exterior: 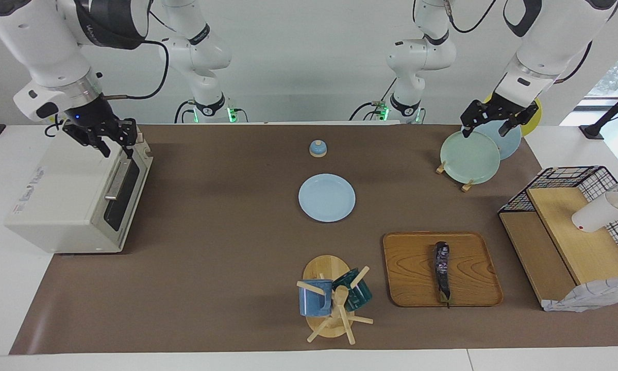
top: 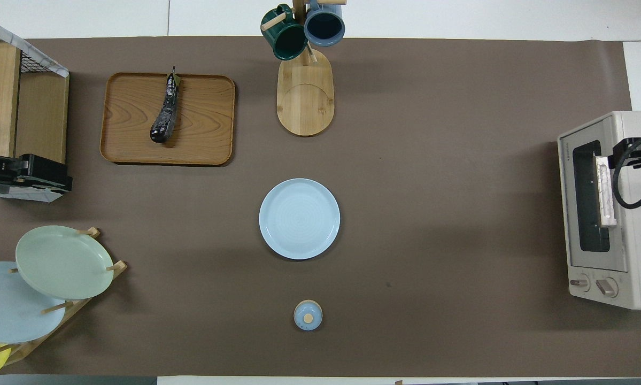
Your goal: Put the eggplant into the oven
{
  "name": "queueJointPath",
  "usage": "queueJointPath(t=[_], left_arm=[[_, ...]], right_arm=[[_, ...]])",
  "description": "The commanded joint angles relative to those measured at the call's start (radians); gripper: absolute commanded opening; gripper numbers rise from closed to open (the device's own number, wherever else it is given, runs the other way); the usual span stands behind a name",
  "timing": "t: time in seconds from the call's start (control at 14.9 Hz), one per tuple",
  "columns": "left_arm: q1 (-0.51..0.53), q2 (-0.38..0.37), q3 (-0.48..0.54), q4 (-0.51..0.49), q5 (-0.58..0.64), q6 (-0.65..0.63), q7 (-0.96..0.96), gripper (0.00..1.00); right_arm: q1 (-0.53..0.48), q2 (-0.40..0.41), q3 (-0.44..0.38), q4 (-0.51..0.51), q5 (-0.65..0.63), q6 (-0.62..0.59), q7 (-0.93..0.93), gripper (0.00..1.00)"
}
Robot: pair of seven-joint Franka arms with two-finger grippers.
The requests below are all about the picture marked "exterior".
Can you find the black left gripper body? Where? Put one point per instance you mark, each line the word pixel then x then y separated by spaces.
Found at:
pixel 499 112

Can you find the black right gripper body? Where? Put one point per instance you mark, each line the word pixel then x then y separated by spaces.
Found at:
pixel 102 126

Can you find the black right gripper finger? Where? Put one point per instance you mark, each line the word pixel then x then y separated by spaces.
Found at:
pixel 104 147
pixel 129 149

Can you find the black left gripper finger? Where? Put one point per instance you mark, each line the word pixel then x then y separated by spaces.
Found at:
pixel 507 129
pixel 469 131

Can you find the toaster oven glass door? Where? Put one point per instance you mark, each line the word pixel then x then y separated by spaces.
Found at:
pixel 128 193

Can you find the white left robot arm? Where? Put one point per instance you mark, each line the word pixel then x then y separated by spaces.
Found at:
pixel 551 41

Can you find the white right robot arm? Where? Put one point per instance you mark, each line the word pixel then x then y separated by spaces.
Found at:
pixel 46 46

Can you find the white toaster oven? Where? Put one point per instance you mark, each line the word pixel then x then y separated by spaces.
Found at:
pixel 61 196

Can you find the light blue racked plate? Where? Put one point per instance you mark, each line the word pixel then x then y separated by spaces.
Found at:
pixel 510 147

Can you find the yellow plate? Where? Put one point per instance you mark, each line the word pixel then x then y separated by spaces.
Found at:
pixel 533 123

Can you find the pale green plate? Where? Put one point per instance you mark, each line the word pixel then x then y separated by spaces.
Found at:
pixel 468 157

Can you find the wooden plate rack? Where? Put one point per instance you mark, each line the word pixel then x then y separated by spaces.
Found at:
pixel 466 186

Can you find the black angled clamp stand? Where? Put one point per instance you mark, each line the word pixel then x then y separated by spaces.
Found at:
pixel 615 111

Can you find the white cup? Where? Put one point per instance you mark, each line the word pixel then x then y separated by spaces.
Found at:
pixel 595 214

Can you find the wooden two-tier shelf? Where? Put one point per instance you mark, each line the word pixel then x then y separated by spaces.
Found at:
pixel 577 247

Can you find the brown table mat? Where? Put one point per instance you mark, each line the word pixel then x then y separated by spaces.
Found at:
pixel 226 247

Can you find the small blue wooden-knob lid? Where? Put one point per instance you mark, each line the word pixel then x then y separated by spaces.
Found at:
pixel 318 149

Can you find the brown wooden tray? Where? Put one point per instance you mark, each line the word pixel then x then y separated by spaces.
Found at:
pixel 412 273

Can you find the grey white cloth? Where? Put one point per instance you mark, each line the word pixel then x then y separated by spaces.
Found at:
pixel 587 296

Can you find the dark green mug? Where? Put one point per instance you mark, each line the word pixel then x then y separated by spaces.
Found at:
pixel 360 296

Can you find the wooden mug tree stand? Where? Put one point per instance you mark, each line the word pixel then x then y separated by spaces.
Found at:
pixel 324 268

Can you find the blue mug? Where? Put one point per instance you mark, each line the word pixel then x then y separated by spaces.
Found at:
pixel 313 304

